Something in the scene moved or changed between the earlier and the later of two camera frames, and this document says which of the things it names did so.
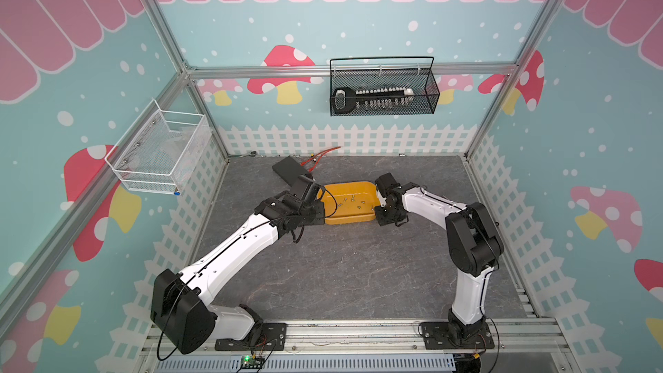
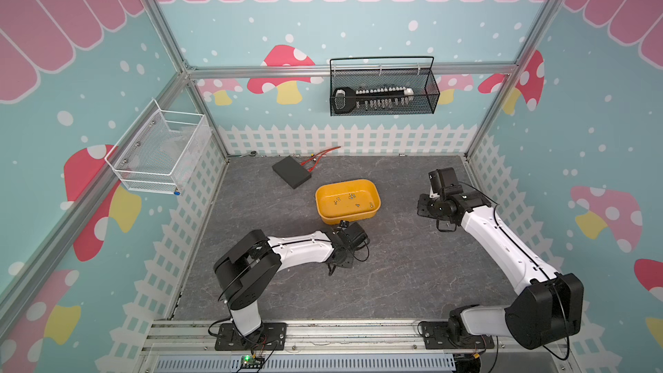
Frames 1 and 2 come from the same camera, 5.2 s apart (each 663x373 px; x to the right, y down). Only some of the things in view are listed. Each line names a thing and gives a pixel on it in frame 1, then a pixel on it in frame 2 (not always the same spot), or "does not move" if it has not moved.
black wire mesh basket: x=383 y=92 does not move
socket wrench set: x=346 y=99 does not move
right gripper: x=380 y=219 → x=421 y=207
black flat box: x=289 y=170 does not move
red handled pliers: x=317 y=158 does not move
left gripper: x=318 y=218 → x=349 y=261
